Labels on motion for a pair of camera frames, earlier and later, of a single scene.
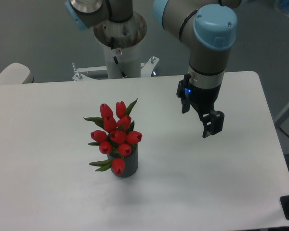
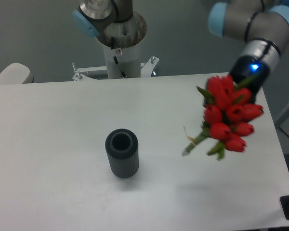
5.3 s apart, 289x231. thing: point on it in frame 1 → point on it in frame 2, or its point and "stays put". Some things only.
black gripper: [204, 99] → [249, 72]
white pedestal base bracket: [147, 69] stays put
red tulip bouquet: [117, 138] → [226, 112]
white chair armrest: [14, 73] stays put
